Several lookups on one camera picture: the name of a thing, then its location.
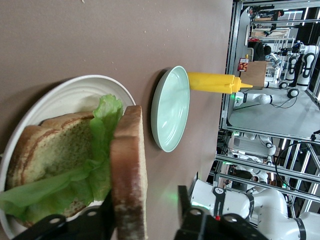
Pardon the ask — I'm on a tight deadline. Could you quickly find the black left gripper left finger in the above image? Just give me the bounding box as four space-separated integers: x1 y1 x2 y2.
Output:
9 191 116 240

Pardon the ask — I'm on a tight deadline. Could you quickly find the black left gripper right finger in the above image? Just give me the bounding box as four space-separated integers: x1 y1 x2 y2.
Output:
174 184 271 240

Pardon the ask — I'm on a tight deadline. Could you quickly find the bread slice dark crust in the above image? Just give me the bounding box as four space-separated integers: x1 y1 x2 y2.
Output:
109 104 149 240

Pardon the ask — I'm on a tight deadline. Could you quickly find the brown bread slice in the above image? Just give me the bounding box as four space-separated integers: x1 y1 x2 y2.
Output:
4 111 101 227

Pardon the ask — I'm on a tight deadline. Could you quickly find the green lettuce leaf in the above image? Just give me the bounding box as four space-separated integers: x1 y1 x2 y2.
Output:
0 93 125 223

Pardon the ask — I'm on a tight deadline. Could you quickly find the yellow mustard squeeze bottle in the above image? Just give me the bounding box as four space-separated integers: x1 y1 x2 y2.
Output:
187 71 254 95

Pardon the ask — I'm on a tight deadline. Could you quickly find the green plate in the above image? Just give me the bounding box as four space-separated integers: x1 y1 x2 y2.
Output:
150 65 191 153

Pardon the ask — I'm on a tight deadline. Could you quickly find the beige plate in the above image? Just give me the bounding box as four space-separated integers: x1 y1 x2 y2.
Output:
0 74 137 240

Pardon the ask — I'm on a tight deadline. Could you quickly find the brown wooden box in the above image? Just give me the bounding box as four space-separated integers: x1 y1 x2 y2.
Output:
238 61 268 91

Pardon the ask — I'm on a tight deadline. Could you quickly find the person in black clothes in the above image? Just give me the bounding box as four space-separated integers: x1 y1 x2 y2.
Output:
252 41 272 62

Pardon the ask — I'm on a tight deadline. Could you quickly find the white humanoid robot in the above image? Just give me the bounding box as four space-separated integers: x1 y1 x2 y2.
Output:
278 41 320 99

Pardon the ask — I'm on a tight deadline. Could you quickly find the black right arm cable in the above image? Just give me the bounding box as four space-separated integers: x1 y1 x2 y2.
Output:
274 129 320 198

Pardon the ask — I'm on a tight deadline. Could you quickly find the aluminium cell frame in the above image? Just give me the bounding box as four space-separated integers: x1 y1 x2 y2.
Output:
208 0 320 221

